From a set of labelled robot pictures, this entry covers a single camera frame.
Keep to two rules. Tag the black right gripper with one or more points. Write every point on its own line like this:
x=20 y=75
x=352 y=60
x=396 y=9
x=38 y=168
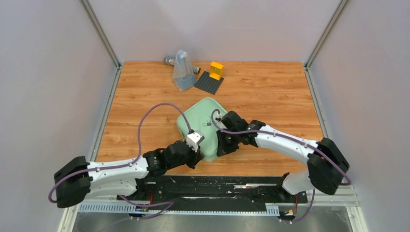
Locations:
x=223 y=148

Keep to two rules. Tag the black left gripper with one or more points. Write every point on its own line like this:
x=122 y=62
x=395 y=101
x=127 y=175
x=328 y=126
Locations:
x=197 y=157

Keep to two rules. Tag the mint green medicine kit case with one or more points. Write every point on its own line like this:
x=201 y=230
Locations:
x=199 y=118

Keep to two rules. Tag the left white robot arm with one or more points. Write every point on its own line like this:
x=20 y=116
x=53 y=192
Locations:
x=79 y=179

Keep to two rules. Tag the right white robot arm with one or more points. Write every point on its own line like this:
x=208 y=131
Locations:
x=326 y=166

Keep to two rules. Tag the dark grey brick baseplate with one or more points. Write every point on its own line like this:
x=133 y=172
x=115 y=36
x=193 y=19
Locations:
x=208 y=84

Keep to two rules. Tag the yellow toy window brick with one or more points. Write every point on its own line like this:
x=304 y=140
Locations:
x=216 y=70

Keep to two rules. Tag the glitter silver microphone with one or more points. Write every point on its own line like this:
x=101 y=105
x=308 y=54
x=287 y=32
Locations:
x=168 y=60

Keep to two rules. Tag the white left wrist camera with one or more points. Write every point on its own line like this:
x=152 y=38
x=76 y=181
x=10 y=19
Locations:
x=194 y=139

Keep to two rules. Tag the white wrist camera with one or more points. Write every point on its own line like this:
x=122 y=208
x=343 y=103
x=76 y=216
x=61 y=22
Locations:
x=194 y=139
x=218 y=117

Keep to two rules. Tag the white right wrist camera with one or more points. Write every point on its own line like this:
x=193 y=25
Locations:
x=218 y=117

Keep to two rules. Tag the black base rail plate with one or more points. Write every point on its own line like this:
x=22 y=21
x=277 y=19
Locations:
x=213 y=193

